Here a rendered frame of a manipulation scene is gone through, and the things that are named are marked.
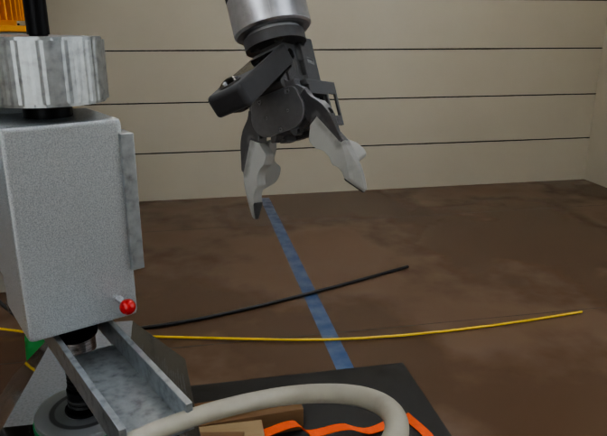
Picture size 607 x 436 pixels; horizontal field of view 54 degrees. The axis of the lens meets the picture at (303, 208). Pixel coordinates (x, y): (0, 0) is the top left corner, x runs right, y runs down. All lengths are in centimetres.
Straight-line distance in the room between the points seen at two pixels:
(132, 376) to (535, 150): 645
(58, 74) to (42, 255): 34
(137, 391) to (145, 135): 510
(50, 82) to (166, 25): 494
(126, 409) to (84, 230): 35
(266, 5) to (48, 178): 64
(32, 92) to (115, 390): 55
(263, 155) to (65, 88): 54
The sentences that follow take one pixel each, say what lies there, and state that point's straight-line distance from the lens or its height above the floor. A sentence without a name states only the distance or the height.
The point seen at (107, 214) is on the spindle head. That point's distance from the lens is 123.
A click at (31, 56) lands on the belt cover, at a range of 113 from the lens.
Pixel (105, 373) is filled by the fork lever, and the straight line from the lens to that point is 123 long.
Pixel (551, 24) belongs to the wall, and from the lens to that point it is 718.
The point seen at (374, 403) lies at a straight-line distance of 85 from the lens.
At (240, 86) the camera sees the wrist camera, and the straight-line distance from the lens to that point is 59.
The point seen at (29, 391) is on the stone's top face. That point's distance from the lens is 172.
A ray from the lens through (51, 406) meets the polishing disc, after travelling 154.
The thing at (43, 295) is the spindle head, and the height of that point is 120.
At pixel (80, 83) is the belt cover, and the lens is 115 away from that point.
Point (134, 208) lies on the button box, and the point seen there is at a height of 134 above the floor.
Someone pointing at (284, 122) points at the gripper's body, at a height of 159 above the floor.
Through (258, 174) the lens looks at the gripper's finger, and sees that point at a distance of 68.
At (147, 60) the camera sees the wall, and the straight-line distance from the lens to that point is 607.
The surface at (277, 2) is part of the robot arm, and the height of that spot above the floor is 171.
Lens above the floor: 169
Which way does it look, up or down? 17 degrees down
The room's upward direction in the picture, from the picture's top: straight up
